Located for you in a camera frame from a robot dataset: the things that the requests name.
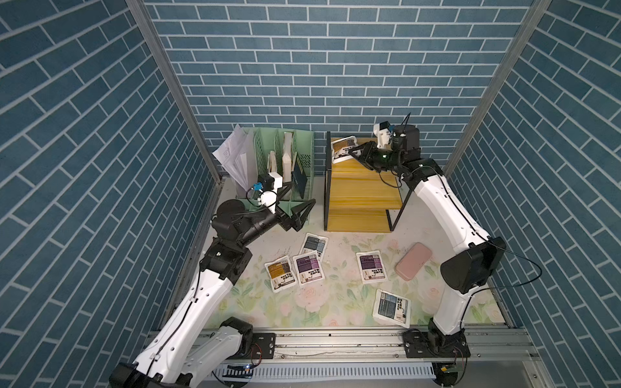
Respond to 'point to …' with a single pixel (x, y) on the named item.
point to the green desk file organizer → (272, 139)
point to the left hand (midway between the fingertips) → (309, 195)
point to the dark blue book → (299, 178)
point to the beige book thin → (272, 162)
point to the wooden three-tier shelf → (357, 199)
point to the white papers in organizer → (239, 156)
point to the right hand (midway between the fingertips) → (352, 152)
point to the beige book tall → (287, 158)
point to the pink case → (413, 261)
